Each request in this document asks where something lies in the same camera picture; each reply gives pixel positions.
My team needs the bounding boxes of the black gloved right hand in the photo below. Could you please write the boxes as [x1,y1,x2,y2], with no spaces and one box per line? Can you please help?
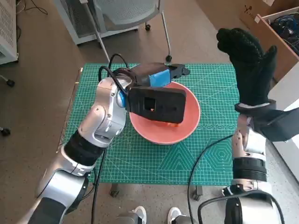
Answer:
[216,27,278,106]

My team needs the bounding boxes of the black left hand blue tape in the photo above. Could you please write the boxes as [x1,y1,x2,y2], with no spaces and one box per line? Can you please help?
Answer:
[129,62,191,89]

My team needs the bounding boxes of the pink bowl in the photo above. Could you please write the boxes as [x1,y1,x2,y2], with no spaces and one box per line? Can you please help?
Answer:
[129,81,202,146]

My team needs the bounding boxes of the orange sliced bread loaf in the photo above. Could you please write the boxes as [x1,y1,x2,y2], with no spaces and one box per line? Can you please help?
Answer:
[160,120,181,128]

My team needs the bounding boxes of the wooden crate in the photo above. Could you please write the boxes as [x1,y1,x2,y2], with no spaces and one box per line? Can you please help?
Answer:
[254,8,299,82]

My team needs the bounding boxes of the brown cardboard box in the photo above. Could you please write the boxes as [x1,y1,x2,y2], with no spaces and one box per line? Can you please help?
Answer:
[238,0,299,28]

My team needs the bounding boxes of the grey mesh office chair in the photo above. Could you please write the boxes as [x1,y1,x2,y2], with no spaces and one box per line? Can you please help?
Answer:
[87,0,173,63]

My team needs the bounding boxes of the green cutting mat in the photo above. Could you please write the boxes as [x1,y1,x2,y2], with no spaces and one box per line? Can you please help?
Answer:
[59,62,239,187]

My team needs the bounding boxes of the white desk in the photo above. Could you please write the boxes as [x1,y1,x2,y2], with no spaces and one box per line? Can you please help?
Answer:
[267,70,299,182]

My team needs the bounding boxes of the black table caster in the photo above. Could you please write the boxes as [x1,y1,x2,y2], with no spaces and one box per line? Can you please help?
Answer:
[191,185,203,202]
[110,183,120,197]

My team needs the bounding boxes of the grey white right robot foot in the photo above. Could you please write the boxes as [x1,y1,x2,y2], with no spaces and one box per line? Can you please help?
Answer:
[168,207,196,224]

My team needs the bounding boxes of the grey white robot foot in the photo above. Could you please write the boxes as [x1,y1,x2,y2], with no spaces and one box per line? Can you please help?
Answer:
[116,205,148,224]
[168,207,196,224]

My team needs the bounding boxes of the grey white left robot foot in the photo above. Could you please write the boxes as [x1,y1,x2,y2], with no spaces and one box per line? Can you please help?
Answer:
[116,205,148,224]

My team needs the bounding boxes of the black caster chair base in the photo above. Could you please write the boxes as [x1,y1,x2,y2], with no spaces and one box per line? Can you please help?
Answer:
[0,74,16,136]

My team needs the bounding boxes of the white perforated cabinet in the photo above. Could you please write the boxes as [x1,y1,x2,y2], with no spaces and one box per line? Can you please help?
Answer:
[0,0,19,65]

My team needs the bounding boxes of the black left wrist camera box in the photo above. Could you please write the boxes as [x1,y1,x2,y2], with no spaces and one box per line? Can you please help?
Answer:
[125,85,187,125]

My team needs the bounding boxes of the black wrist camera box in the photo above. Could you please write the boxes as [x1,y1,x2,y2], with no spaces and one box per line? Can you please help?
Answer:
[125,85,187,125]
[253,106,299,142]

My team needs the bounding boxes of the tangled black cables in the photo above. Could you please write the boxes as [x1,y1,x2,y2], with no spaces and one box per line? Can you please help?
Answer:
[271,15,299,56]

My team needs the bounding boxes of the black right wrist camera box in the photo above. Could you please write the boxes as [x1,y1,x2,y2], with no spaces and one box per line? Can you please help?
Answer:
[253,106,299,142]

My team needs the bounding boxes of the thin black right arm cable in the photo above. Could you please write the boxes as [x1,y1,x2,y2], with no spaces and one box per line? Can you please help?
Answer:
[185,134,235,224]

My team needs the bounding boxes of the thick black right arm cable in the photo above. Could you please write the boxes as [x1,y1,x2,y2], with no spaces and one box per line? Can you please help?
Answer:
[197,192,287,224]

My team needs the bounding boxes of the thin black floor cable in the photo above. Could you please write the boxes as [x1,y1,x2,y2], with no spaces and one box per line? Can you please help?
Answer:
[17,0,49,15]

